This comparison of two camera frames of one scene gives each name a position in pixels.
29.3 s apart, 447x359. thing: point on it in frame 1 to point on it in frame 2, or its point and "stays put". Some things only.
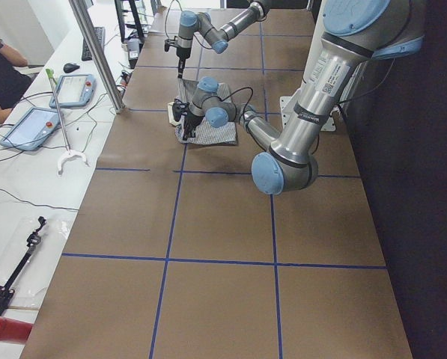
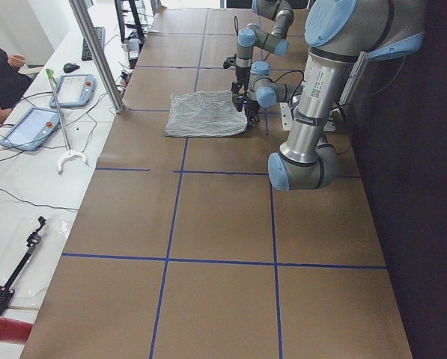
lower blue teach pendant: [31, 130] stays put
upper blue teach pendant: [73, 90] stays put
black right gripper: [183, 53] to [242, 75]
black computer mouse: [69, 67] stays put
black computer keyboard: [86, 54] stays put
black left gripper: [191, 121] to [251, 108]
